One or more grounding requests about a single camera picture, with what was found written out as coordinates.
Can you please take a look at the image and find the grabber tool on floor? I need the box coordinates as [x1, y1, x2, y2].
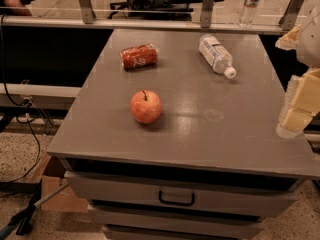
[0, 182, 70, 240]

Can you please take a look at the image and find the black office chair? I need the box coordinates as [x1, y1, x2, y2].
[104, 0, 226, 21]

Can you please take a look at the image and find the grey drawer cabinet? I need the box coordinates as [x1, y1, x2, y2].
[48, 30, 320, 240]

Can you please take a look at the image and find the red apple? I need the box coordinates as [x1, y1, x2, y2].
[130, 90, 162, 124]

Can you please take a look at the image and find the black cable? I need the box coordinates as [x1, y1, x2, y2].
[0, 14, 42, 185]

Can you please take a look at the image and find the metal railing frame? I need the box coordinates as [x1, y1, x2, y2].
[3, 0, 290, 34]

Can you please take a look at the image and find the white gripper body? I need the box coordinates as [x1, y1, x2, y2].
[296, 6, 320, 68]

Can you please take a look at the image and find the clear water bottle background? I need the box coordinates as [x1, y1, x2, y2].
[239, 0, 260, 27]

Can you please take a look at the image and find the black drawer handle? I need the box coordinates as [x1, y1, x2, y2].
[158, 190, 195, 207]

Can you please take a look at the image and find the crushed red soda can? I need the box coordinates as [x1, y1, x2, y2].
[120, 43, 158, 70]

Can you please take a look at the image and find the cardboard box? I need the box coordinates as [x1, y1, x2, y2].
[34, 155, 88, 213]

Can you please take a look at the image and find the blue label plastic bottle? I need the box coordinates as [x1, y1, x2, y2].
[198, 34, 237, 79]

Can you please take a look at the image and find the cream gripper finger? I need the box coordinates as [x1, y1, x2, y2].
[276, 68, 320, 139]
[275, 24, 301, 51]

